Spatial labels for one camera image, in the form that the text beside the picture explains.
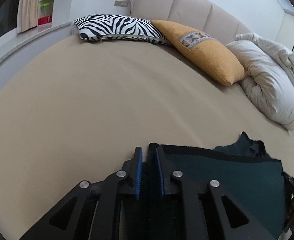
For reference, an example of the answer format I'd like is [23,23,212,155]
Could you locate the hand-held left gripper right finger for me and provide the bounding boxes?
[155,146,275,240]

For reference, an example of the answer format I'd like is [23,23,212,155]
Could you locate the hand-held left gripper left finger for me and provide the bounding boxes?
[19,146,144,240]

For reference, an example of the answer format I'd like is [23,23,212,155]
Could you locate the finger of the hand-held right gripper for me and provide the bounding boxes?
[282,171,294,194]

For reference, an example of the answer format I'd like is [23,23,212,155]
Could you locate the dark green sweater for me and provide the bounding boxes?
[119,131,288,240]

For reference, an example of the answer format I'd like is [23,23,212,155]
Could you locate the bed with beige sheet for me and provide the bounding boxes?
[0,25,294,240]

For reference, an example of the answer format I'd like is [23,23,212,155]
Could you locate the white folded duvet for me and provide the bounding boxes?
[225,32,294,131]

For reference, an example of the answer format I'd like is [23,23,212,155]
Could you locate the yellow pillow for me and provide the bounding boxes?
[150,19,247,87]

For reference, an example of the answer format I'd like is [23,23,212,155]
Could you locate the zebra striped pillow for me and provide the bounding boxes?
[73,14,173,46]

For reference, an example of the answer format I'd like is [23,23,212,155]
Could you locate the beige padded headboard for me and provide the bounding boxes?
[128,0,255,41]

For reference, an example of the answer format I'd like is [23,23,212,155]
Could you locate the white window ledge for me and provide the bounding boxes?
[0,21,75,98]

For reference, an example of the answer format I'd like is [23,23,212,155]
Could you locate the red box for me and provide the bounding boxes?
[38,15,53,26]

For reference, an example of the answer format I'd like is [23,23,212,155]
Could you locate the beige curtain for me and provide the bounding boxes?
[17,0,44,34]

